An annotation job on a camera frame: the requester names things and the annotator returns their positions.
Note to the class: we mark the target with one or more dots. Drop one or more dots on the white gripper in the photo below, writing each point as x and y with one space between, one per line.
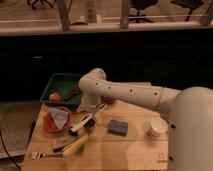
89 103

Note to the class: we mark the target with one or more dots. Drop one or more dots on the white handled dish brush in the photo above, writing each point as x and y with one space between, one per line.
89 121

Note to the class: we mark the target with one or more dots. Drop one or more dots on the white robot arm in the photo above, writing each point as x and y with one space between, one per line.
190 111

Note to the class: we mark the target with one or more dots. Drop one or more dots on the white paper cup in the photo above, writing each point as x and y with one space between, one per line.
157 127

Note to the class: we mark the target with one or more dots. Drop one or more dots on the dark red bowl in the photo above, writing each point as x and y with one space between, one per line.
107 100

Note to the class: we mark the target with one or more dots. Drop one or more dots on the brown toy in tray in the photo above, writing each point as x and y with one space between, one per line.
73 92

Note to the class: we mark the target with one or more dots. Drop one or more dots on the grey folded cloth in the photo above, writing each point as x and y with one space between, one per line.
59 117

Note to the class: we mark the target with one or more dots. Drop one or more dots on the green plastic tray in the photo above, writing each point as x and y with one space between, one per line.
61 83

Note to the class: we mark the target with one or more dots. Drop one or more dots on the orange fruit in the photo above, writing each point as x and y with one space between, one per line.
55 97

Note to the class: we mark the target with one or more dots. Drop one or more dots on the blue sponge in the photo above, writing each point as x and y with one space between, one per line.
118 127

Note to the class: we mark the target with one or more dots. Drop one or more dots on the orange plate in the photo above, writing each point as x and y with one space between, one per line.
49 124

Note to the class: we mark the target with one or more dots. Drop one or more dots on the yellow corn cob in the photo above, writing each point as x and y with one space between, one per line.
73 147

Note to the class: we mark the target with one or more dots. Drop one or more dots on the silver fork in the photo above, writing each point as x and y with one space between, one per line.
39 155

